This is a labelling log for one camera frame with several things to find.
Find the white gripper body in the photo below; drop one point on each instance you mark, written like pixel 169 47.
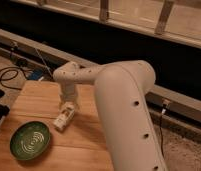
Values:
pixel 69 93

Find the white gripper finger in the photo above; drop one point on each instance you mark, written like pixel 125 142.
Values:
pixel 61 104

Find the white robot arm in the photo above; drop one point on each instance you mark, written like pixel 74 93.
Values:
pixel 119 90

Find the green ceramic bowl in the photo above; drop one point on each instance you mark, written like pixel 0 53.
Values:
pixel 30 140

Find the blue box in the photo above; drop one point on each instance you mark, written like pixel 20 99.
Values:
pixel 35 75

